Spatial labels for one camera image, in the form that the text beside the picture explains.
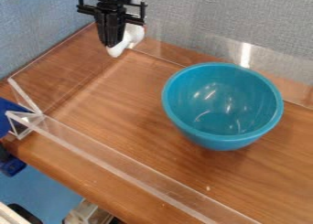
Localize clear acrylic front barrier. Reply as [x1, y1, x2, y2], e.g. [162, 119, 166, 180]
[7, 111, 263, 224]

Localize clear acrylic left barrier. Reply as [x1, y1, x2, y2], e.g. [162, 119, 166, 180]
[7, 24, 112, 112]

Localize blue clamp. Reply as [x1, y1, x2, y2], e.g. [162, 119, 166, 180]
[0, 97, 29, 177]

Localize clear acrylic back barrier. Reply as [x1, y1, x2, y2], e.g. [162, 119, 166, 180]
[136, 20, 313, 110]

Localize clear box under table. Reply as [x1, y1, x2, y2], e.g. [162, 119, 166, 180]
[63, 199, 120, 224]

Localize clear acrylic barrier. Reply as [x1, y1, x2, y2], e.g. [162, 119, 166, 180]
[7, 111, 263, 224]
[136, 20, 313, 110]
[7, 24, 112, 112]

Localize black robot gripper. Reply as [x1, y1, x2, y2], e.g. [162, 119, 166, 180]
[78, 0, 149, 47]

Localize blue plastic bowl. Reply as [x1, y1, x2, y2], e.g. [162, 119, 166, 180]
[162, 62, 284, 151]

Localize white brown plush mushroom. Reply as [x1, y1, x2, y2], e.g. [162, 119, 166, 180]
[108, 24, 146, 58]

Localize black white object bottom left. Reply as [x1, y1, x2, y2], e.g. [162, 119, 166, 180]
[0, 202, 34, 224]

